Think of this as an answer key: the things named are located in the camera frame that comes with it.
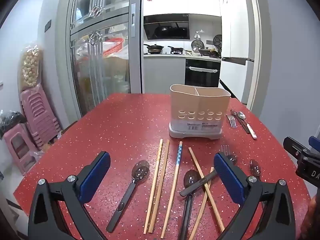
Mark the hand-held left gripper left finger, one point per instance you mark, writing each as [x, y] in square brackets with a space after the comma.
[96, 175]

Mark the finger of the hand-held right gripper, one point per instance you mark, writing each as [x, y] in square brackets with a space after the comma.
[315, 143]
[292, 146]

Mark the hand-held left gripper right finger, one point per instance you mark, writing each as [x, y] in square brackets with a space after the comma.
[227, 177]

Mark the dark grey fork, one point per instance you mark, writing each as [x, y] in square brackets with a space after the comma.
[225, 150]

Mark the plain wooden chopstick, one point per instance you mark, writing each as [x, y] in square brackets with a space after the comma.
[161, 177]
[197, 162]
[200, 212]

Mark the blue patterned chopstick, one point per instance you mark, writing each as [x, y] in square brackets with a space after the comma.
[175, 175]

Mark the yellow patterned wooden chopstick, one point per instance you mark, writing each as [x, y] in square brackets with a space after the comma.
[155, 180]

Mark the beige cutlery holder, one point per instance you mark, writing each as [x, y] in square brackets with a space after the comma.
[200, 100]

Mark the person's right forearm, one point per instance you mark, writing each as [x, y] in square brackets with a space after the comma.
[312, 217]

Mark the ornate silver fork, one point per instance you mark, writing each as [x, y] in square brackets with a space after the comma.
[232, 122]

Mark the stack of pink stools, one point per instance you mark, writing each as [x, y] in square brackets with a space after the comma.
[40, 115]

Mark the single pink stool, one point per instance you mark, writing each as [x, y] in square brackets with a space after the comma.
[17, 142]

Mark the black plastic bag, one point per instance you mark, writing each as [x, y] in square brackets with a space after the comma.
[12, 120]

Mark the black built-in oven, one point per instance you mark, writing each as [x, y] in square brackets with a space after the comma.
[202, 78]

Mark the sliding glass door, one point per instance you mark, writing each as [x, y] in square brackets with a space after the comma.
[112, 67]

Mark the dark wok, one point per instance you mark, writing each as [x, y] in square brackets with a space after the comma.
[207, 52]

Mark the clear bag of nuts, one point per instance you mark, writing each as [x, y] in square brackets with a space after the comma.
[30, 65]

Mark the white refrigerator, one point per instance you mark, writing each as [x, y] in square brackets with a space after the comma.
[237, 30]

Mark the black round trivet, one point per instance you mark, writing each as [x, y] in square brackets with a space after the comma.
[217, 41]

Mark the red plastic basket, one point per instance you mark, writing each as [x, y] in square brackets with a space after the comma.
[112, 46]

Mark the black range hood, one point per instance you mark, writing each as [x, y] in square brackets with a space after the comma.
[165, 30]

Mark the white wall hook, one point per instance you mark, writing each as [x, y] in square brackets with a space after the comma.
[197, 33]

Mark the dark wall switch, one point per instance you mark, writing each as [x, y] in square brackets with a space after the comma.
[48, 25]

